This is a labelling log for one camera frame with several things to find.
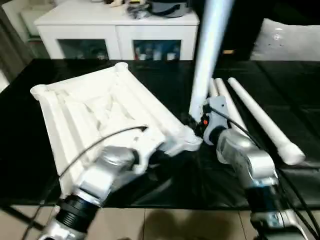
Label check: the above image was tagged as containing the white plastic table top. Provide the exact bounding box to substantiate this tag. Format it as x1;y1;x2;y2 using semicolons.
29;62;203;198

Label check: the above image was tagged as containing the white plastic table leg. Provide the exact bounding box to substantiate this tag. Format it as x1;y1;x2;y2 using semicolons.
214;77;249;132
184;0;236;144
209;78;221;99
227;77;306;166

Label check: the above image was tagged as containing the black cabinet with yellow label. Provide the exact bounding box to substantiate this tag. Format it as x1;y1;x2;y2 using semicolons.
197;0;263;61

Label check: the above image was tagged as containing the white sideboard with glass doors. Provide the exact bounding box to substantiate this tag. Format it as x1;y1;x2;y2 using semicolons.
33;9;201;61

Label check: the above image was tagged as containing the light grey cushion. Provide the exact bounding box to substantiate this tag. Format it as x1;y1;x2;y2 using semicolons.
250;18;320;62

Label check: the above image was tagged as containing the black tangled bundle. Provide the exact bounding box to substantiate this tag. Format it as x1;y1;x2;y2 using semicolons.
126;4;151;20

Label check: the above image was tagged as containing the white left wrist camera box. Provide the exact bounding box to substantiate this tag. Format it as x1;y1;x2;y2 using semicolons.
129;124;176;176

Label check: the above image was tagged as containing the grey bag with black strap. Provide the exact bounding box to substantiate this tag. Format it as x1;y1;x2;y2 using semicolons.
148;0;191;19

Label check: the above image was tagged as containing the black metal frame bar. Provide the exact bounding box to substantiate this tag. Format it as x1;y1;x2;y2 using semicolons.
0;205;47;230

